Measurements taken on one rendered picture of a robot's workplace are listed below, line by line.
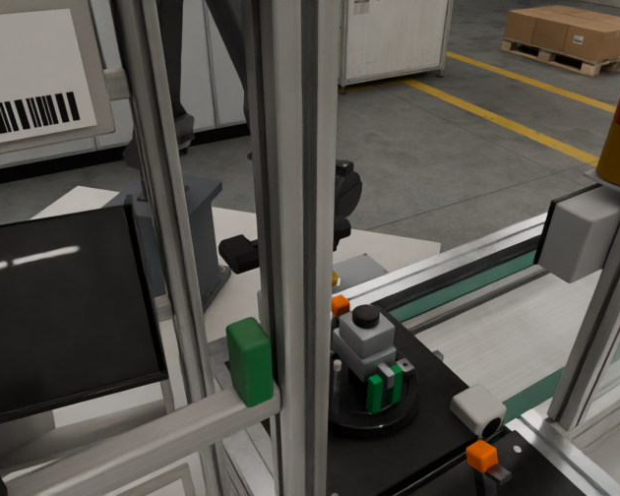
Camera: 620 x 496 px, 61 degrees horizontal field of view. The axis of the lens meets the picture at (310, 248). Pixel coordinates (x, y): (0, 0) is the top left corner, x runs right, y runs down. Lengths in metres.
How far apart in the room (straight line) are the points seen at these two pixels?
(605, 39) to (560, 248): 5.40
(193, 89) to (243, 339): 3.50
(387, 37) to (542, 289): 4.14
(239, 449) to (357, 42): 4.36
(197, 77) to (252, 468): 3.22
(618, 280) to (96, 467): 0.49
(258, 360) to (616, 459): 0.69
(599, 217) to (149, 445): 0.42
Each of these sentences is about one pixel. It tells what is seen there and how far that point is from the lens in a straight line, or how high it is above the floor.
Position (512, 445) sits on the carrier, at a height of 0.97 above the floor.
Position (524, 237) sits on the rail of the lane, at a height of 0.96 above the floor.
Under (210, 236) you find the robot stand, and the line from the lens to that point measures 0.93.
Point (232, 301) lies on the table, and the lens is 0.96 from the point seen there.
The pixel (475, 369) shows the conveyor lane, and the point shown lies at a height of 0.92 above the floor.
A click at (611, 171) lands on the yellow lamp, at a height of 1.27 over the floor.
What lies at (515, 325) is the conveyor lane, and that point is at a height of 0.92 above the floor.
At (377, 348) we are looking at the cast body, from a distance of 0.58.
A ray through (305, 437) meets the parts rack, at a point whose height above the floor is 1.27.
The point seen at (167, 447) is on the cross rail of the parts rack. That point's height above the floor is 1.31.
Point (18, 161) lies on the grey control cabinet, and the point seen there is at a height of 0.13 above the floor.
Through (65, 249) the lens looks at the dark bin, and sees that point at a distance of 0.22.
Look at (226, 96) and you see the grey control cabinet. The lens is 3.76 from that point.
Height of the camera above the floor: 1.47
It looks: 34 degrees down
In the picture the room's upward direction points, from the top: straight up
